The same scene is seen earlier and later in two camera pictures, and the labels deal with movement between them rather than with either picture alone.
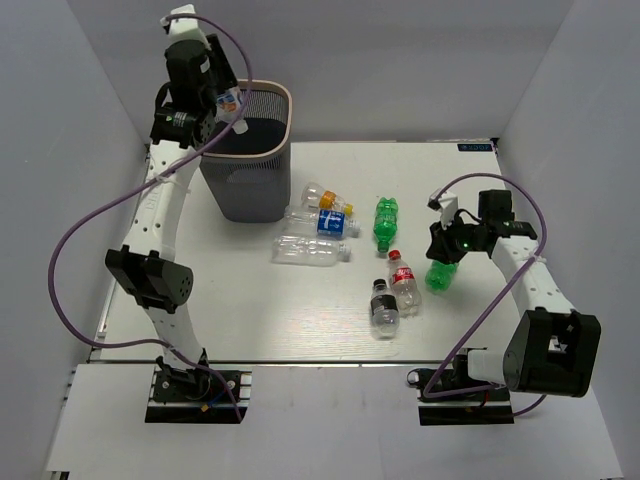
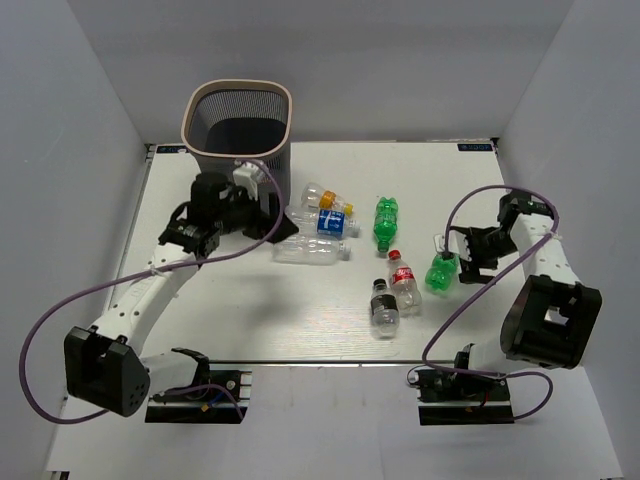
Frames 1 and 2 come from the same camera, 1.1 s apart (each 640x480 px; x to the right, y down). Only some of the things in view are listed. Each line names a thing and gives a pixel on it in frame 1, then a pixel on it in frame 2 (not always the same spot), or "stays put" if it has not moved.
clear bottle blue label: x=323 y=223 stays put
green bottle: x=385 y=225 stays put
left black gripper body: x=222 y=75 to x=239 y=217
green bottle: x=438 y=275 stays put
